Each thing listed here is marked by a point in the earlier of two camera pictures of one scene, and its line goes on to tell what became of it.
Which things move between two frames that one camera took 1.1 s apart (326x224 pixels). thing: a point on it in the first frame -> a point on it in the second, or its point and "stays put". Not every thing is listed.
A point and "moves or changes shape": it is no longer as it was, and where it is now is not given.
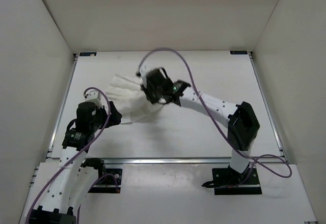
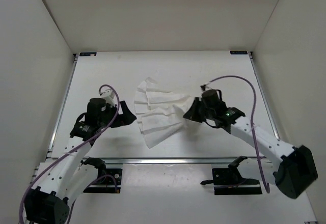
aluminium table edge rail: (187, 160) stays put
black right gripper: (152, 100) -> (191, 114)
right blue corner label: (239, 52) stays put
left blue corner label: (87, 54) stays put
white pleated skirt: (132, 103) moves or changes shape
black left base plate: (109, 183) stays put
